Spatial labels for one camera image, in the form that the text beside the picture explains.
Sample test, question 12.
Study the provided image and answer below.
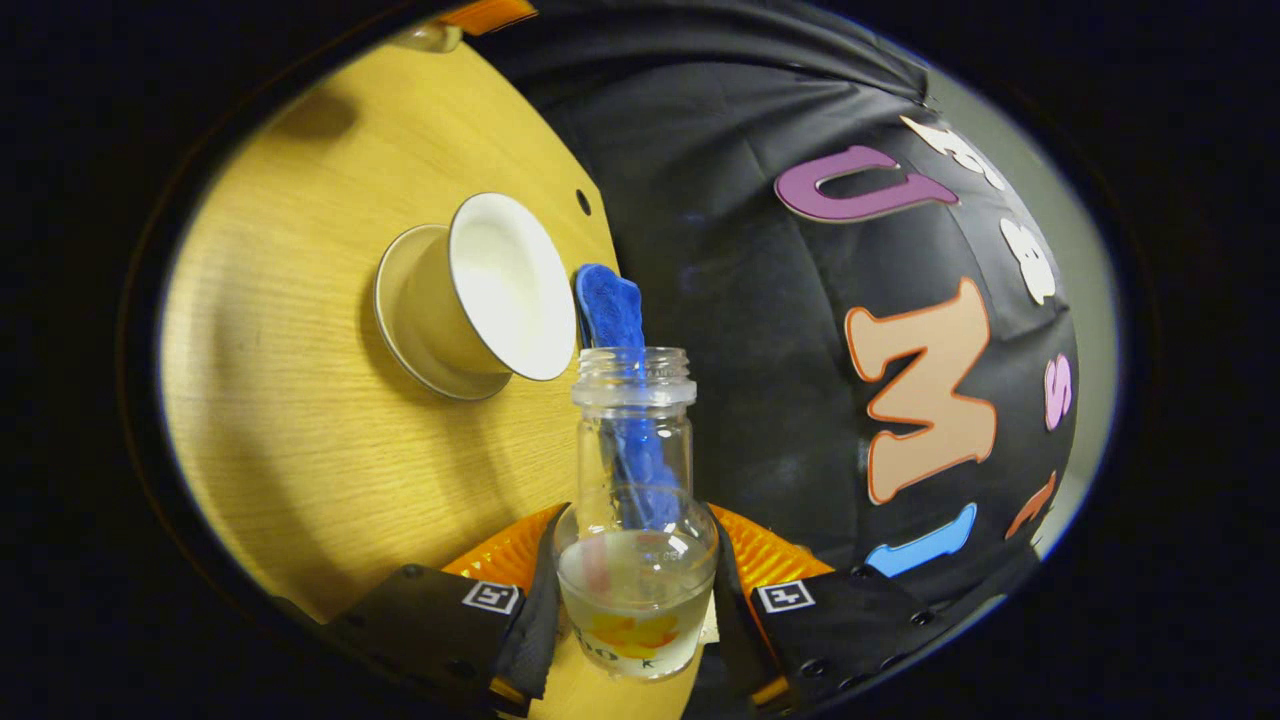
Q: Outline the yellow teacup lid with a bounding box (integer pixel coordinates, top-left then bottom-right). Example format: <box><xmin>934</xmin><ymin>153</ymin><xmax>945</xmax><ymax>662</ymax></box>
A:
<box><xmin>395</xmin><ymin>20</ymin><xmax>464</xmax><ymax>54</ymax></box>

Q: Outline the yellow teacup with white rim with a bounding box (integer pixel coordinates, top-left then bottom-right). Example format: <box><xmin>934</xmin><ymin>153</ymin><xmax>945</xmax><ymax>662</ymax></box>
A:
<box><xmin>400</xmin><ymin>192</ymin><xmax>578</xmax><ymax>383</ymax></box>

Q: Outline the clear glass water bottle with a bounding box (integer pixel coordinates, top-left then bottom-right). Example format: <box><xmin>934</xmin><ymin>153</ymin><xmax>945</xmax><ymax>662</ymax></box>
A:
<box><xmin>553</xmin><ymin>346</ymin><xmax>719</xmax><ymax>681</ymax></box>

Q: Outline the black backdrop cloth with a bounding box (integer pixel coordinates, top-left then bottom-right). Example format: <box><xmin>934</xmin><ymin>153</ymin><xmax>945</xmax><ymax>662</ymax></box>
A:
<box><xmin>470</xmin><ymin>0</ymin><xmax>1081</xmax><ymax>611</ymax></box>

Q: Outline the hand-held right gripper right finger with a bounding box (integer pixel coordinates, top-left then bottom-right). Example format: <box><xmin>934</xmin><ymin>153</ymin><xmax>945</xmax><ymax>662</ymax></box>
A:
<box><xmin>705</xmin><ymin>503</ymin><xmax>966</xmax><ymax>713</ymax></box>

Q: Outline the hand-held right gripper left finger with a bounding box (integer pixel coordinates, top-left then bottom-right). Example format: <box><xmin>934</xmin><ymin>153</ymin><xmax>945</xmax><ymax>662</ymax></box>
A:
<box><xmin>325</xmin><ymin>503</ymin><xmax>569</xmax><ymax>713</ymax></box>

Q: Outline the blue folded towel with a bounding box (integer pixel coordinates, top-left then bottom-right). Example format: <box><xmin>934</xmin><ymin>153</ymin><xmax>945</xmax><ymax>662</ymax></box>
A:
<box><xmin>574</xmin><ymin>263</ymin><xmax>647</xmax><ymax>353</ymax></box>

